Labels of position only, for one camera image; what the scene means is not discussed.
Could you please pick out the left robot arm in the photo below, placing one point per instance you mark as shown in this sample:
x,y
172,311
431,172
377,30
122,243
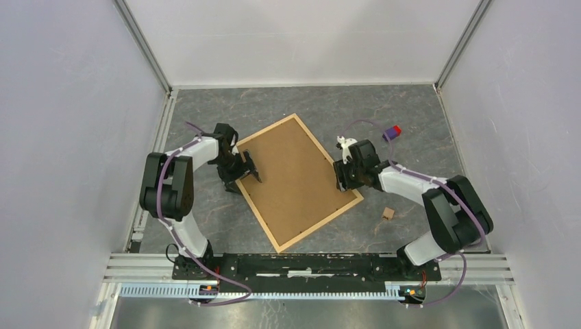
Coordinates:
x,y
167,190

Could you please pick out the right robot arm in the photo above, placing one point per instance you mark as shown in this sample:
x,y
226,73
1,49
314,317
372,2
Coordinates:
x,y
456,216

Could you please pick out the wooden picture frame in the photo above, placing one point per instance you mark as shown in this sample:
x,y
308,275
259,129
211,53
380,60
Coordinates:
x,y
317,218

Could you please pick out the purple and red block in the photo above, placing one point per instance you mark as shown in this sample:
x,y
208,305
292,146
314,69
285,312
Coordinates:
x,y
391,133

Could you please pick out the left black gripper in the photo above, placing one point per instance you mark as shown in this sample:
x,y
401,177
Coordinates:
x,y
229,179

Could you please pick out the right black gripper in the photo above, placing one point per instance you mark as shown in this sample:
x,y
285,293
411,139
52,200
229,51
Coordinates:
x,y
341,181

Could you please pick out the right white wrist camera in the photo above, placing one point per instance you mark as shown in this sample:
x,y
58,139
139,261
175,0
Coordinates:
x,y
343,144

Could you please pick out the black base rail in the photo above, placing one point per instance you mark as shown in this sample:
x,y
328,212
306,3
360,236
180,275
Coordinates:
x,y
302,273

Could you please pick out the small brown cube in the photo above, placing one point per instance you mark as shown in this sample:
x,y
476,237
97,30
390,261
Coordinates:
x,y
388,213

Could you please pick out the brown backing board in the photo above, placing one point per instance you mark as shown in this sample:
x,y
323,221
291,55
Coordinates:
x,y
295,177

